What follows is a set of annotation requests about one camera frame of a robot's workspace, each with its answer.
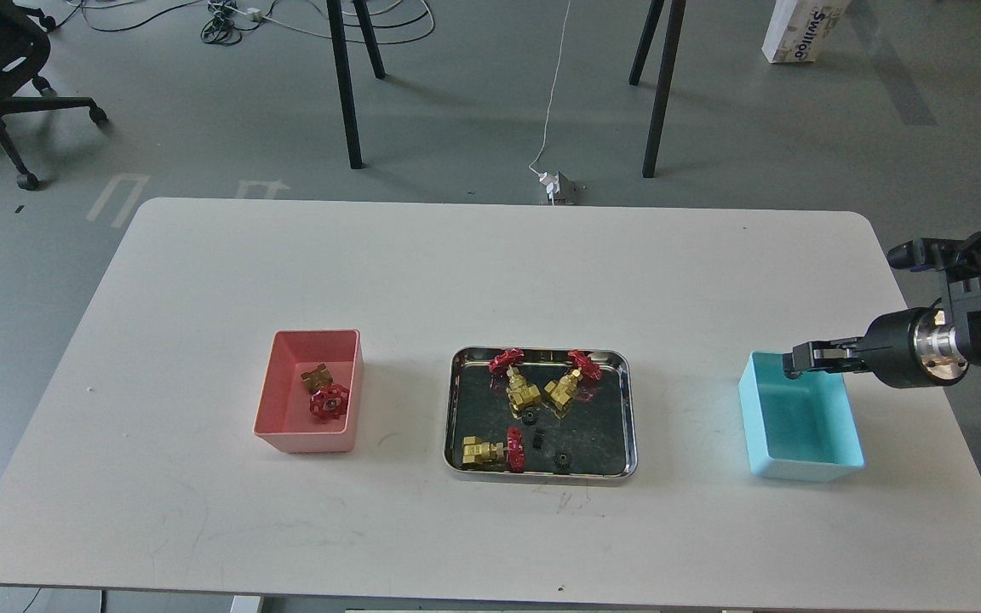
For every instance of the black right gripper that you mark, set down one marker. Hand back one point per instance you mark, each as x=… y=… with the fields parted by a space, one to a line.
x=836 y=356

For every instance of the brass valve red handwheel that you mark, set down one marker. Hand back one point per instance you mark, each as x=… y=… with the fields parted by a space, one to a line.
x=329 y=400

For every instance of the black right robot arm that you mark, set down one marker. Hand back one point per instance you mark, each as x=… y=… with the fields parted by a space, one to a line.
x=926 y=346

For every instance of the light blue plastic box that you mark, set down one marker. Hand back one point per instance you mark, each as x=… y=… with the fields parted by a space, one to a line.
x=797 y=429

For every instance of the brass valve upper right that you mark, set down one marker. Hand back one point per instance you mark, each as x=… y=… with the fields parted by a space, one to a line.
x=578 y=382

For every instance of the small black gear bottom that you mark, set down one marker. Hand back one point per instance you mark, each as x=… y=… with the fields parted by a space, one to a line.
x=562 y=462

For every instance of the small black gear centre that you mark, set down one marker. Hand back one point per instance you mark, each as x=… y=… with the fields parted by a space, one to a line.
x=530 y=417

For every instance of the brass valve upper left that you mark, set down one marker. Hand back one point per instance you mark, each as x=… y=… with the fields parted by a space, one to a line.
x=520 y=393

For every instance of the white cardboard box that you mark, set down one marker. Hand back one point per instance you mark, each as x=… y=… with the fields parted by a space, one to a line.
x=798 y=29

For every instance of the brass valve bottom left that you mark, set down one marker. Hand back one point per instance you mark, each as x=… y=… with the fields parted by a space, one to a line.
x=475 y=452

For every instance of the pink plastic box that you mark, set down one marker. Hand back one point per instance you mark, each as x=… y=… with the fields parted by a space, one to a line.
x=283 y=417

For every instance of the shiny metal tray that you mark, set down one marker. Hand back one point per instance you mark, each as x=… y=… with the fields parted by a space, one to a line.
x=599 y=433

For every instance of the white power adapter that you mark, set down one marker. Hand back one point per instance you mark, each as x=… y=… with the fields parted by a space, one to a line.
x=558 y=189

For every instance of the black stand leg right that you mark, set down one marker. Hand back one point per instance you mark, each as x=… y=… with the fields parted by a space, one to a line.
x=675 y=15

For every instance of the black stand leg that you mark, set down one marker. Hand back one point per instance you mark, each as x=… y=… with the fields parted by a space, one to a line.
x=675 y=15
x=338 y=38

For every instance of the black stand leg left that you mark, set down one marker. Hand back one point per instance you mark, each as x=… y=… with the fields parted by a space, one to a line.
x=338 y=38

